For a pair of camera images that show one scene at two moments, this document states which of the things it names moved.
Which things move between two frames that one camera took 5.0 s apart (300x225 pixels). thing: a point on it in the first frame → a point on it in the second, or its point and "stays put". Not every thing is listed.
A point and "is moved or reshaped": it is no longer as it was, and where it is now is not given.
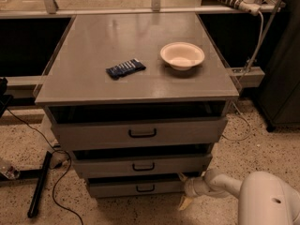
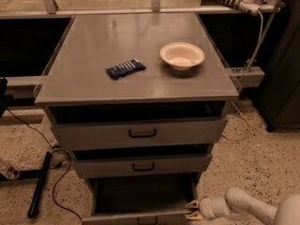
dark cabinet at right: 278,100 stays put
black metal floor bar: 38,187 stays put
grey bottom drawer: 137,189 is moved or reshaped
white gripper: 191,187 → 206,208
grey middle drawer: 140,165 stays put
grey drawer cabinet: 145,134 stays put
